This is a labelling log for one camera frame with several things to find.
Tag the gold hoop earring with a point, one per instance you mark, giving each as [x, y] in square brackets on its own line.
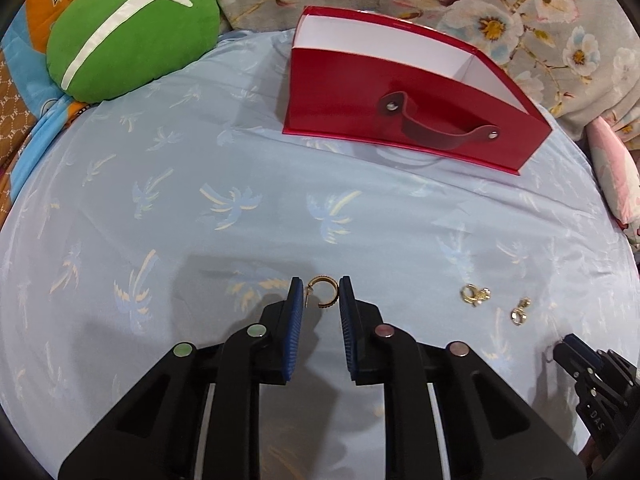
[322, 291]

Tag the green round cushion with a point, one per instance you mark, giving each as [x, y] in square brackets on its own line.
[101, 49]

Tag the red jewelry box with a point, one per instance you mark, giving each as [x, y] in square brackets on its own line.
[367, 77]

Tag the gold clasp earring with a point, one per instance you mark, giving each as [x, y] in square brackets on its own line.
[475, 296]

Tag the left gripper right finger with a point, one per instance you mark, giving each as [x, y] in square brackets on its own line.
[448, 414]

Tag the gold crystal earring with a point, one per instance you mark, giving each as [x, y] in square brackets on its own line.
[518, 315]

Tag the pink cartoon pillow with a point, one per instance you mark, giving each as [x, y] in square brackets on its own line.
[617, 175]

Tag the colourful cartoon bedspread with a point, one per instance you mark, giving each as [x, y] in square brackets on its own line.
[33, 109]

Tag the light blue palm bedsheet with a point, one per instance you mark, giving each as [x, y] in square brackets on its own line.
[177, 212]

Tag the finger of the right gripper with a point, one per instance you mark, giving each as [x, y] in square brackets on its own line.
[589, 356]
[610, 387]

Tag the grey floral blanket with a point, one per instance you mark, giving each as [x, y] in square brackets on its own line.
[579, 59]

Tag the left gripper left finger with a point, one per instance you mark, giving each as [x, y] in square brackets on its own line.
[195, 413]

